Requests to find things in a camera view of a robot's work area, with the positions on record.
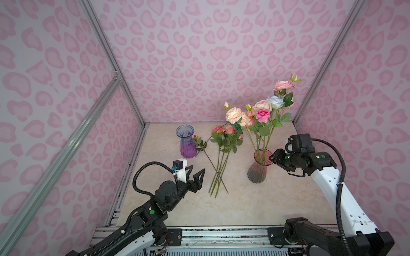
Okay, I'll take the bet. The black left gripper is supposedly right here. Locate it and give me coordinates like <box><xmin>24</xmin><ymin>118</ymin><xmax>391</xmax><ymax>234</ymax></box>
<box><xmin>167</xmin><ymin>164</ymin><xmax>205</xmax><ymax>212</ymax></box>

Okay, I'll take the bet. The purple blue glass vase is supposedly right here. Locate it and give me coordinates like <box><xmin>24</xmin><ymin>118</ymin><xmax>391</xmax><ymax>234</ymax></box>
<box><xmin>176</xmin><ymin>124</ymin><xmax>197</xmax><ymax>159</ymax></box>

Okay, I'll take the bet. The red grey glass vase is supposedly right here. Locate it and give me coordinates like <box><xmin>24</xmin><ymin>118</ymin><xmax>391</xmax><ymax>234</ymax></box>
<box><xmin>247</xmin><ymin>149</ymin><xmax>272</xmax><ymax>183</ymax></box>

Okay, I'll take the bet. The dark pink rose stem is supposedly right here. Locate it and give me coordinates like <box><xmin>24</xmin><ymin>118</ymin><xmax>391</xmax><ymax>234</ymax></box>
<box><xmin>247</xmin><ymin>108</ymin><xmax>272</xmax><ymax>164</ymax></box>

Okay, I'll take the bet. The magenta rose stem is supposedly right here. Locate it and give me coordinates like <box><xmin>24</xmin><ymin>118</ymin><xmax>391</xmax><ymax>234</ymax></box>
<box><xmin>208</xmin><ymin>126</ymin><xmax>243</xmax><ymax>198</ymax></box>

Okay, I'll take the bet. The peach rose stem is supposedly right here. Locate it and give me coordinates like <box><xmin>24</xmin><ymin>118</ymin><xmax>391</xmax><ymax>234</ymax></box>
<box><xmin>223</xmin><ymin>102</ymin><xmax>257</xmax><ymax>150</ymax></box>

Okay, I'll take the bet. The white blue rose stem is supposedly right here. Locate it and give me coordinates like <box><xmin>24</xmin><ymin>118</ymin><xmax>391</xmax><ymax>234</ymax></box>
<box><xmin>268</xmin><ymin>93</ymin><xmax>293</xmax><ymax>128</ymax></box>

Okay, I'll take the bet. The cream white rose stem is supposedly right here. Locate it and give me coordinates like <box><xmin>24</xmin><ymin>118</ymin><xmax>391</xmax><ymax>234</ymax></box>
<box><xmin>253</xmin><ymin>99</ymin><xmax>272</xmax><ymax>112</ymax></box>

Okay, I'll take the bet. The light pink rose stem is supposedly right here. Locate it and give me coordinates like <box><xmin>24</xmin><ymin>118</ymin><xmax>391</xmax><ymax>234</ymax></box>
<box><xmin>273</xmin><ymin>74</ymin><xmax>302</xmax><ymax>98</ymax></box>

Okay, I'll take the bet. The coral red rose stem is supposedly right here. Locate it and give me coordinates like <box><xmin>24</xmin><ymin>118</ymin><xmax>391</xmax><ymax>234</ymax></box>
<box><xmin>209</xmin><ymin>134</ymin><xmax>223</xmax><ymax>195</ymax></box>

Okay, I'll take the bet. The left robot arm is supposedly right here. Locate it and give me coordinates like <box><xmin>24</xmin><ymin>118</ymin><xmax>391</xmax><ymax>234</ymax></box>
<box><xmin>67</xmin><ymin>160</ymin><xmax>206</xmax><ymax>256</ymax></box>

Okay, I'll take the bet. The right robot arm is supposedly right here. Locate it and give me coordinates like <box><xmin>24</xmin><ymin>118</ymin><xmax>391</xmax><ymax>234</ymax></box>
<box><xmin>269</xmin><ymin>149</ymin><xmax>395</xmax><ymax>256</ymax></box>

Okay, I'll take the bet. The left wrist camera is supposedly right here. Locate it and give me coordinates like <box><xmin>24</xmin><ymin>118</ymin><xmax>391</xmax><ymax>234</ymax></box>
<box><xmin>172</xmin><ymin>159</ymin><xmax>187</xmax><ymax>183</ymax></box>

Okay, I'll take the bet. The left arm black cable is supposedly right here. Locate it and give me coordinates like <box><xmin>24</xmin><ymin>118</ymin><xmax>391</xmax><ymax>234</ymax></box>
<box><xmin>86</xmin><ymin>161</ymin><xmax>180</xmax><ymax>256</ymax></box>

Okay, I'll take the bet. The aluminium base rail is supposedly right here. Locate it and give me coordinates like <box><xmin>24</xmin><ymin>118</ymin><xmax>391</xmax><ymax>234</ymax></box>
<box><xmin>86</xmin><ymin>223</ymin><xmax>369</xmax><ymax>256</ymax></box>

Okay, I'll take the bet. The aluminium frame post right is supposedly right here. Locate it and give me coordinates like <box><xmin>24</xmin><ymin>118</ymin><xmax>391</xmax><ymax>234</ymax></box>
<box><xmin>293</xmin><ymin>0</ymin><xmax>368</xmax><ymax>127</ymax></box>

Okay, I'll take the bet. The aluminium frame post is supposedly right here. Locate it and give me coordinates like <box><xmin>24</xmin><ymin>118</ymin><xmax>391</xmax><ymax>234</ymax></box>
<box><xmin>293</xmin><ymin>0</ymin><xmax>368</xmax><ymax>127</ymax></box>
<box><xmin>78</xmin><ymin>0</ymin><xmax>146</xmax><ymax>128</ymax></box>

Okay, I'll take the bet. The aluminium frame post left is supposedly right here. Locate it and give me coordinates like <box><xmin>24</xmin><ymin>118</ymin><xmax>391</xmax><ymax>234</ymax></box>
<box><xmin>78</xmin><ymin>0</ymin><xmax>146</xmax><ymax>128</ymax></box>

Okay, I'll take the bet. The aluminium diagonal frame bar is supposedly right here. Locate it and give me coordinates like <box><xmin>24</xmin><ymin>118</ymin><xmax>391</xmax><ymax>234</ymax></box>
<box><xmin>1</xmin><ymin>77</ymin><xmax>121</xmax><ymax>256</ymax></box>

